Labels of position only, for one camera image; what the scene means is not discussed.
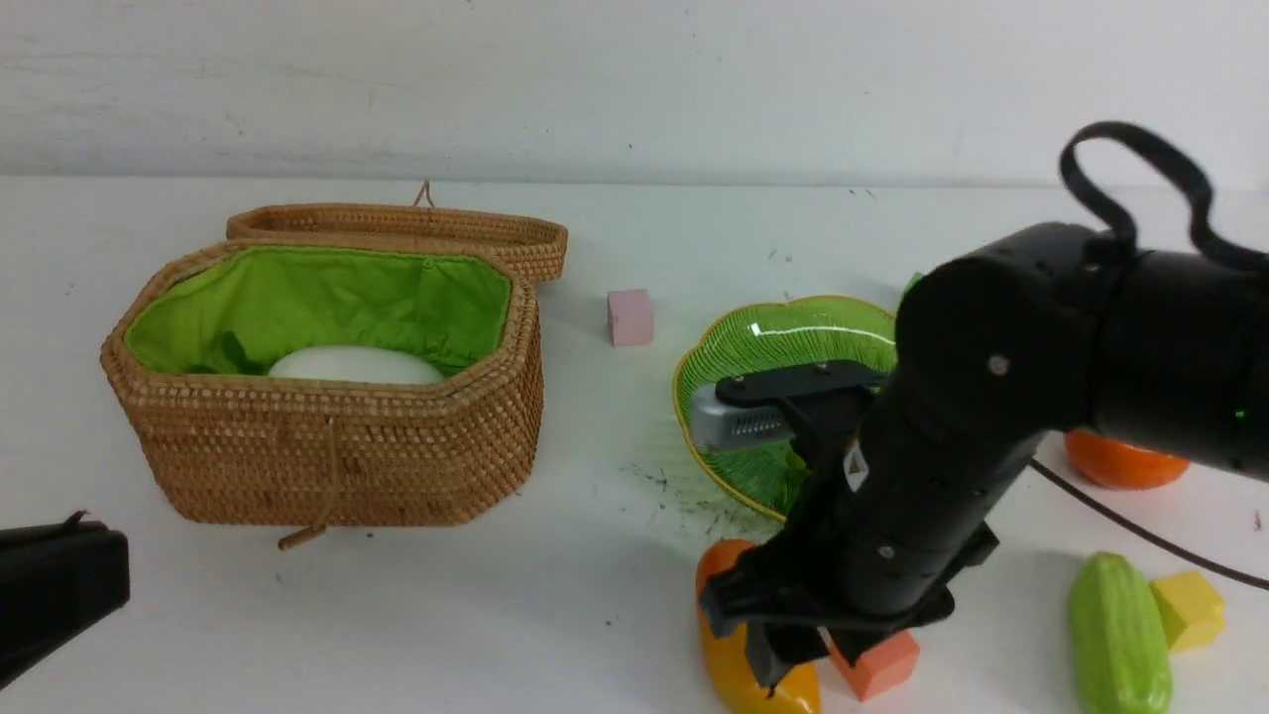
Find orange foam cube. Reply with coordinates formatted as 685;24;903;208
829;630;921;703

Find white toy radish green leaves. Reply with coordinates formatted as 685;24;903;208
188;332;447;387

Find green leaf-shaped glass plate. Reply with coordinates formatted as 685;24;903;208
673;297;897;523

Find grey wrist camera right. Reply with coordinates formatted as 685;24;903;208
689;359;888;467

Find woven wicker basket green lining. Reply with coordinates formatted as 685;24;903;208
100;236;544;552

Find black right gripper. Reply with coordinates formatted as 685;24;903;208
700;446;1000;690

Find orange yellow toy mango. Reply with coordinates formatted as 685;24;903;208
695;539;822;713

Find orange toy persimmon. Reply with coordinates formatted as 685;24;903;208
1062;429;1192;491

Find green foam cube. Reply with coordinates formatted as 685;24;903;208
900;271;925;301

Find yellow foam cube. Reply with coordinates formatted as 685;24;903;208
1150;569;1225;654

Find pink foam cube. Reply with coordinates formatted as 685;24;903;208
607;289;654;347

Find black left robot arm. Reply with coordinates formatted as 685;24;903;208
1;511;131;687

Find light green toy cucumber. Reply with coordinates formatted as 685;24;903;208
1067;550;1174;713

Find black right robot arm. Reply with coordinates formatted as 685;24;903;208
700;223;1266;690

